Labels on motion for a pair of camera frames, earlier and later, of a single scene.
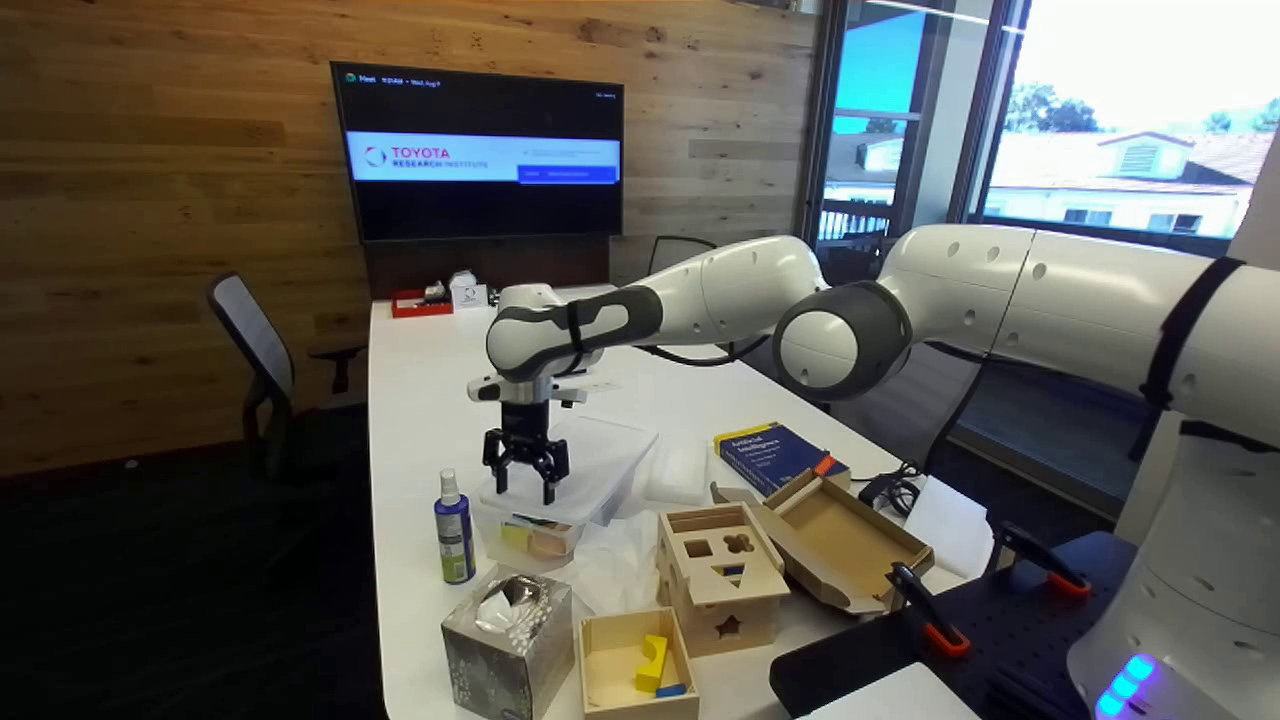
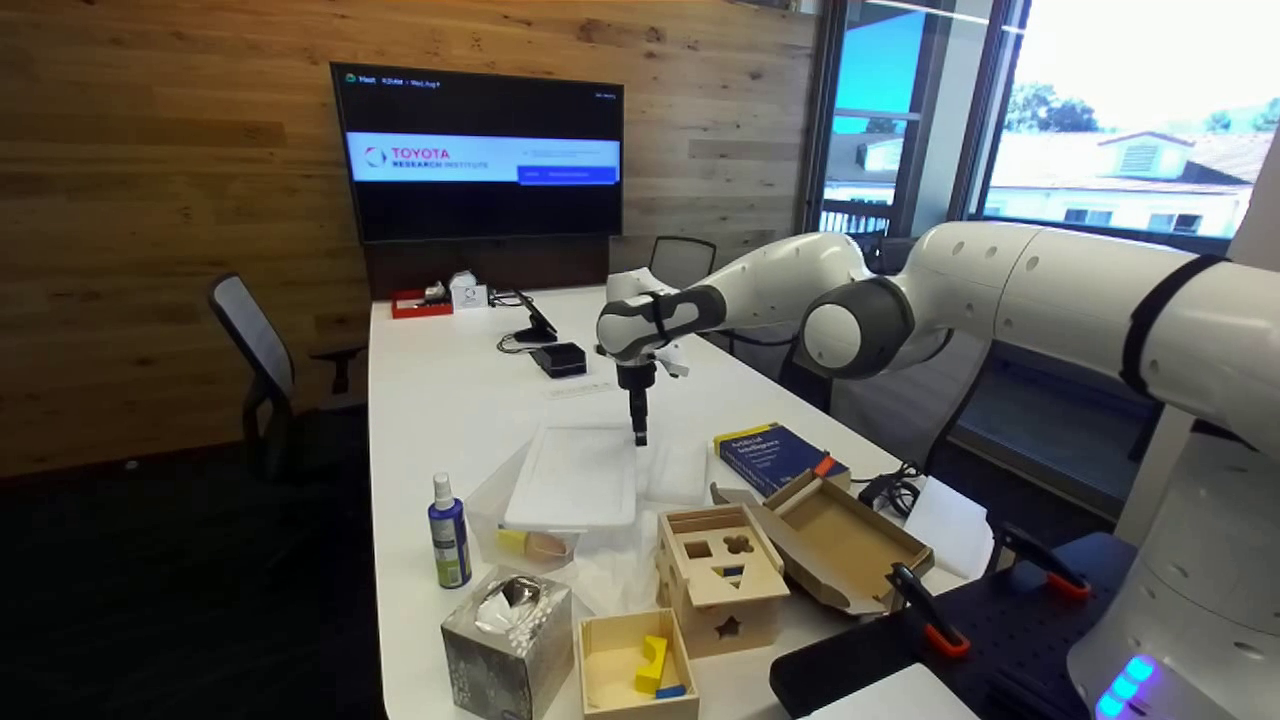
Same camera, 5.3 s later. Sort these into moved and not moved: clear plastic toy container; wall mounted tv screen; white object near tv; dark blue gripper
Moved: dark blue gripper
Not moved: white object near tv; wall mounted tv screen; clear plastic toy container
